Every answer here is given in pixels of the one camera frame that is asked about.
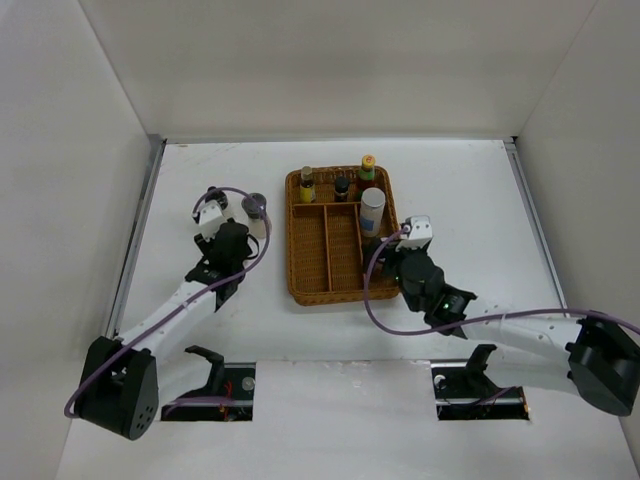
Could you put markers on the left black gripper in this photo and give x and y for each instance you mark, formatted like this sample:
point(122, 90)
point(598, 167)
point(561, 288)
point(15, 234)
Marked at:
point(207, 245)

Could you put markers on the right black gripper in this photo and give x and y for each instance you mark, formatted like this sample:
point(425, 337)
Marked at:
point(373, 253)

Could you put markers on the chrome-top glass shaker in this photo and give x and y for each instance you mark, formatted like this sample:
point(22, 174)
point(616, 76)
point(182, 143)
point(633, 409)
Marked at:
point(254, 206)

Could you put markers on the tall silver-lid bead jar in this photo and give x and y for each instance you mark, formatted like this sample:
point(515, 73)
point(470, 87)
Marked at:
point(373, 201)

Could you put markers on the black-stopper glass bottle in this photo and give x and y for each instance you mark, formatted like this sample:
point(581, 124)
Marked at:
point(220, 198)

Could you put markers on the yellow-cap brown sauce bottle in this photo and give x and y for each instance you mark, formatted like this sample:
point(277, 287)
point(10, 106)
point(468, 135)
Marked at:
point(366, 174)

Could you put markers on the small dark-lid pepper shaker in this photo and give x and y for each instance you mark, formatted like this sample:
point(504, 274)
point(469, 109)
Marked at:
point(341, 189)

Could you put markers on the small gold-cap yellow bottle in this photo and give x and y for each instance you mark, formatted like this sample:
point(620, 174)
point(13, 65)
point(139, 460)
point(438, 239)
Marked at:
point(307, 185)

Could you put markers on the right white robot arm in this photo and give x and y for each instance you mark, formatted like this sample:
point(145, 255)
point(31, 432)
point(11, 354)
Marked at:
point(587, 353)

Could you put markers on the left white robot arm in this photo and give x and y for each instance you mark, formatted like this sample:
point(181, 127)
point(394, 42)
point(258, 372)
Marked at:
point(130, 380)

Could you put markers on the brown wicker divided basket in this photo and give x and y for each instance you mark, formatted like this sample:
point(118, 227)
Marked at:
point(324, 241)

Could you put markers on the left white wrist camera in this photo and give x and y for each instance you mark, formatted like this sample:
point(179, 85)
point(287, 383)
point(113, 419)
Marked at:
point(209, 217)

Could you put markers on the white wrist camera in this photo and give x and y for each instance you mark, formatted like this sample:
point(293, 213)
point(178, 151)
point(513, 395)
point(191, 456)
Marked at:
point(416, 233)
point(209, 217)

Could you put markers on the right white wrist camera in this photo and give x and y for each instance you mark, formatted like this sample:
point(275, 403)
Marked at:
point(416, 233)

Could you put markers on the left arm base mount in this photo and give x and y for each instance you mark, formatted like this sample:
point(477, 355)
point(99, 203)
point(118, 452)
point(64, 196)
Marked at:
point(201, 386)

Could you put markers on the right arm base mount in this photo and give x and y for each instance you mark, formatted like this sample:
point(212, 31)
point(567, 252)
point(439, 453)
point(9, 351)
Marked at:
point(463, 392)

